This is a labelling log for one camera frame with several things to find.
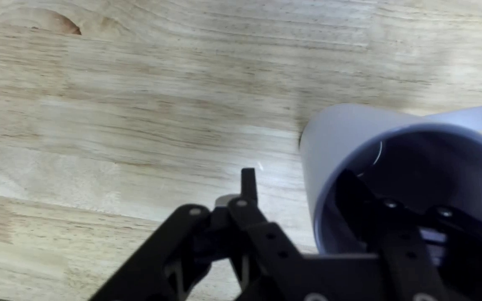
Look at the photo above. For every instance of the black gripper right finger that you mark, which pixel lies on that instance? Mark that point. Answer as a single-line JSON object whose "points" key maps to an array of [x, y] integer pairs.
{"points": [[418, 251]]}

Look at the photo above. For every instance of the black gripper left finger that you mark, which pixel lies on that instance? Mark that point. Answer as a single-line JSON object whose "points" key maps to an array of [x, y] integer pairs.
{"points": [[207, 256]]}

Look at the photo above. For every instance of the white ceramic mug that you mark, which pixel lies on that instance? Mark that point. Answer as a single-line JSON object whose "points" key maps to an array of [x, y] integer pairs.
{"points": [[351, 128]]}

